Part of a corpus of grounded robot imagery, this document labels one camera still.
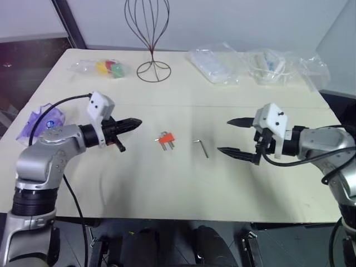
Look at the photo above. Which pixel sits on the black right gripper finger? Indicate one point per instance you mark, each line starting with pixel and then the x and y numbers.
pixel 239 155
pixel 242 122

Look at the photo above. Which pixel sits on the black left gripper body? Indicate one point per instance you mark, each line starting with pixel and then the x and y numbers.
pixel 110 130

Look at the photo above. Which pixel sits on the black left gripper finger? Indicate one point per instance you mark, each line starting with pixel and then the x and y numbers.
pixel 129 124
pixel 120 144

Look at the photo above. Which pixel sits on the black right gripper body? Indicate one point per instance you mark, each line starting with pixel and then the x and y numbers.
pixel 265 142

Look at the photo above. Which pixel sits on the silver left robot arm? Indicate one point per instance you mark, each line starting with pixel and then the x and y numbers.
pixel 41 164

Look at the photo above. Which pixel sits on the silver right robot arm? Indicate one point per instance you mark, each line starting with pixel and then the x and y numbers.
pixel 320 143

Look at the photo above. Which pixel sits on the metal hex key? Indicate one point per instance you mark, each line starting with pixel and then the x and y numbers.
pixel 204 150

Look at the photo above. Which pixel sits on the red plastic block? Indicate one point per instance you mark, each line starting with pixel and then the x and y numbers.
pixel 166 137

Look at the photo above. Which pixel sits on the purple plastic bag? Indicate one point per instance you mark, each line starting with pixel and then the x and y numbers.
pixel 53 118

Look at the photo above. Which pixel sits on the clear bag with coloured pieces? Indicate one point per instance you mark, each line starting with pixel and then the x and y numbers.
pixel 107 68

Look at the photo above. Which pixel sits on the clear bag of plastic packs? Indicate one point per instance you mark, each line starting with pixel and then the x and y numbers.
pixel 214 66

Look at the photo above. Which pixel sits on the clear bag with white parts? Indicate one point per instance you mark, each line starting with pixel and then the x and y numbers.
pixel 271 66

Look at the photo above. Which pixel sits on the dark box beside table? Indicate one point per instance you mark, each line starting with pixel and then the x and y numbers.
pixel 340 107

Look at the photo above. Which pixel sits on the empty crumpled clear bag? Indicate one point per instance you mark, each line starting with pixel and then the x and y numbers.
pixel 314 69

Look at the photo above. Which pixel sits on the dark rounded shape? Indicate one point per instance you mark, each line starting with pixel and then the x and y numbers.
pixel 214 247

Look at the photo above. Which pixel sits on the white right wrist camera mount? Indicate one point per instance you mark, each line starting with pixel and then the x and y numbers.
pixel 274 116

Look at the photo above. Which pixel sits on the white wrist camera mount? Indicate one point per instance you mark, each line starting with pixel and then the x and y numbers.
pixel 274 116
pixel 99 105

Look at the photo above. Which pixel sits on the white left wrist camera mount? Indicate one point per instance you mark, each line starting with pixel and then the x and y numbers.
pixel 99 105

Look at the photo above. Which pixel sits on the dark window frame post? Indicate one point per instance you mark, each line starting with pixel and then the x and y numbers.
pixel 71 22

